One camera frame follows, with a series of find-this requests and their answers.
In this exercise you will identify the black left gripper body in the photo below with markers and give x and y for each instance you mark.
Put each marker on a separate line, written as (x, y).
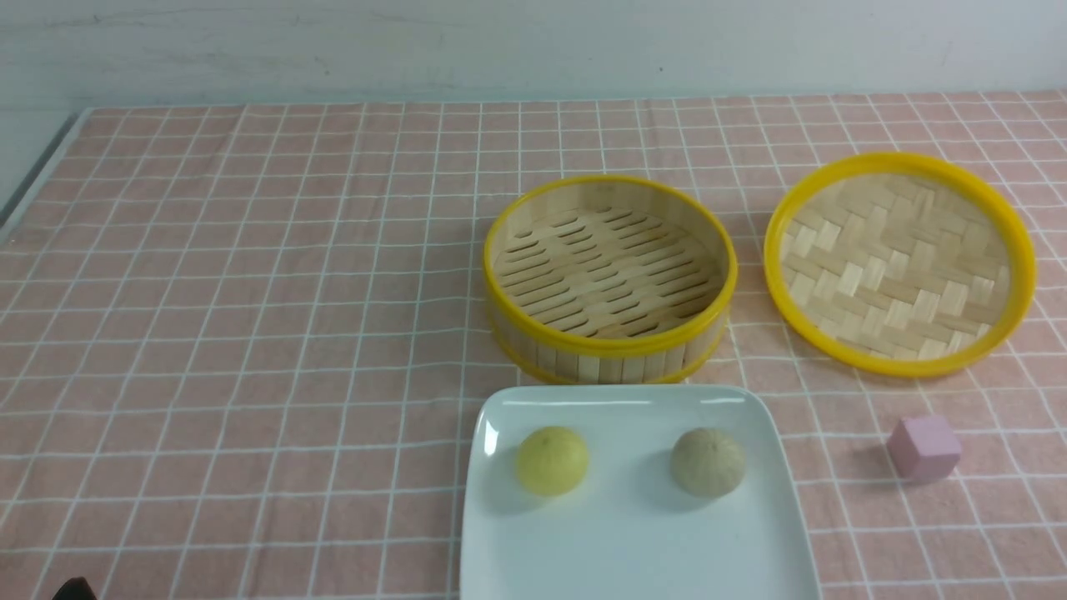
(76, 588)

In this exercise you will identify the yellow steamed bun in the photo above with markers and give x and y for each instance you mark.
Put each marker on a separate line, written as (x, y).
(551, 461)

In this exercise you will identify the beige steamed bun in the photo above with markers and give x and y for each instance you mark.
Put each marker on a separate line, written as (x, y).
(707, 463)

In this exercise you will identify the bamboo steamer lid yellow rim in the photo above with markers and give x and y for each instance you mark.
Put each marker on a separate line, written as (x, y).
(900, 264)

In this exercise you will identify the white square plate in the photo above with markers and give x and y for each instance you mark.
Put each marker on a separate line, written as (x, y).
(627, 531)

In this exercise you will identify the pink checkered tablecloth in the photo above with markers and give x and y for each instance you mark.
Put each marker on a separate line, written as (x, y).
(244, 347)

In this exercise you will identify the bamboo steamer basket yellow rim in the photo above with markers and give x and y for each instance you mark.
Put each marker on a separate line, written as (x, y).
(608, 280)

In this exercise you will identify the pink cube block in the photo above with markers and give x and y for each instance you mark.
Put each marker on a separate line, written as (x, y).
(924, 448)

